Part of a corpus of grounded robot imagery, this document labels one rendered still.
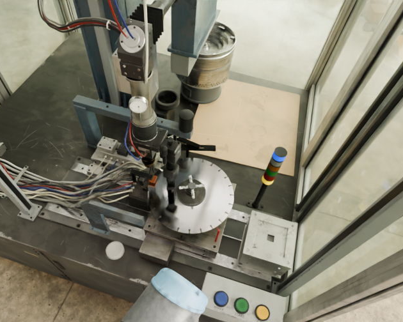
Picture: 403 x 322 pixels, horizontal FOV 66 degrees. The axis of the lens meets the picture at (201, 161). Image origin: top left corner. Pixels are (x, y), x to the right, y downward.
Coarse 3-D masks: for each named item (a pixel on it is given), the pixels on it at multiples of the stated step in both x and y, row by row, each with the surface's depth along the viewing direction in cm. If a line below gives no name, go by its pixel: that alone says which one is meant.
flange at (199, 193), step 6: (186, 180) 120; (192, 180) 120; (180, 186) 118; (180, 192) 117; (186, 192) 115; (198, 192) 117; (204, 192) 117; (180, 198) 115; (186, 198) 115; (192, 198) 115; (198, 198) 116; (204, 198) 117; (186, 204) 115; (192, 204) 114
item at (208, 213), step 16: (192, 160) 127; (160, 176) 121; (192, 176) 122; (208, 176) 123; (224, 176) 123; (160, 192) 117; (176, 192) 118; (208, 192) 119; (224, 192) 119; (160, 208) 113; (176, 208) 114; (192, 208) 114; (208, 208) 115; (224, 208) 115; (176, 224) 110; (192, 224) 111; (208, 224) 111
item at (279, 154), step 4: (276, 148) 107; (280, 148) 107; (284, 148) 107; (276, 152) 106; (280, 152) 106; (284, 152) 106; (276, 156) 106; (280, 156) 105; (284, 156) 105; (276, 160) 107; (280, 160) 107
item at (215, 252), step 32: (160, 128) 97; (96, 192) 137; (128, 192) 124; (64, 224) 127; (96, 224) 124; (128, 224) 129; (160, 224) 120; (224, 224) 122; (160, 256) 116; (192, 256) 123; (224, 256) 124
